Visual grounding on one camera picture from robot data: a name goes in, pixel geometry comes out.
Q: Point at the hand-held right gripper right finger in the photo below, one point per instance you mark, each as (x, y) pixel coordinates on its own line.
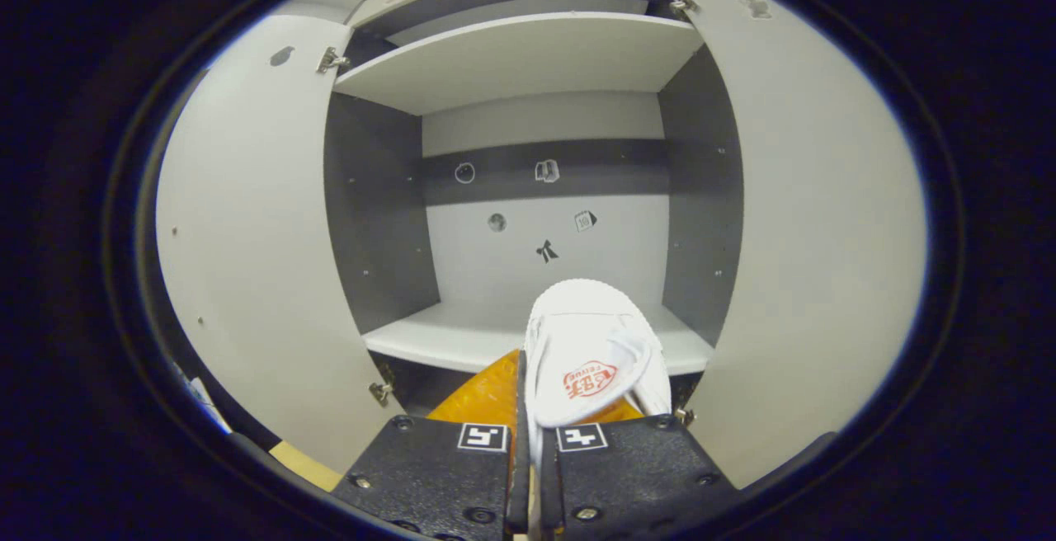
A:
(635, 475)

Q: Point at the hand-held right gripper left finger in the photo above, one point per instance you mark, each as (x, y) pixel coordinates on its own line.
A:
(429, 483)

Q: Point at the grey shoe cabinet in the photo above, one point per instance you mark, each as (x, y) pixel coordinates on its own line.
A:
(528, 58)

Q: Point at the grey shoe cabinet door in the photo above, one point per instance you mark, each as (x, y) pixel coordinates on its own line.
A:
(817, 236)
(256, 236)

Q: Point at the white canvas shoe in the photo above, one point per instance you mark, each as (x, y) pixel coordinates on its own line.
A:
(586, 335)

